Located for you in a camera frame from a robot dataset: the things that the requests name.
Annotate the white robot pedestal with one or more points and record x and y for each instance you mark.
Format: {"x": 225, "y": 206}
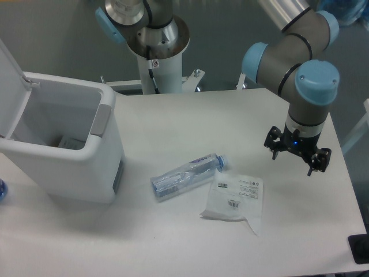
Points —
{"x": 159, "y": 56}

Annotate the blue bottle at left edge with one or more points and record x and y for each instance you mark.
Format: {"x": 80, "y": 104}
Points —
{"x": 3, "y": 189}

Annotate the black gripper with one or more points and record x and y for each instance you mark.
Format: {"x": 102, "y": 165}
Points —
{"x": 301, "y": 141}

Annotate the white frame at right edge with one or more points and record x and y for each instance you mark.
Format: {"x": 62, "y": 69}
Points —
{"x": 357, "y": 132}

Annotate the crushed clear plastic bottle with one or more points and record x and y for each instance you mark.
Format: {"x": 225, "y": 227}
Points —
{"x": 188, "y": 176}

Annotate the black device at table corner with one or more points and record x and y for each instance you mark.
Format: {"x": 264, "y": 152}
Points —
{"x": 359, "y": 247}

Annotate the white plastic wrapper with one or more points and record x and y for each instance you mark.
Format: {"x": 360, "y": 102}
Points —
{"x": 235, "y": 197}

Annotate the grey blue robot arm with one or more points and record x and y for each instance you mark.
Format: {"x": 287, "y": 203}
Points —
{"x": 289, "y": 69}

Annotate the white trash can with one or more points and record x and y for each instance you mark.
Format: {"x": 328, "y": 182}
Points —
{"x": 79, "y": 109}

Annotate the blue plastic bag on floor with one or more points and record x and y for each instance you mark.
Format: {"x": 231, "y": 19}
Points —
{"x": 345, "y": 11}

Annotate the white trash can lid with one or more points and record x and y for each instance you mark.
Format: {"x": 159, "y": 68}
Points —
{"x": 16, "y": 89}

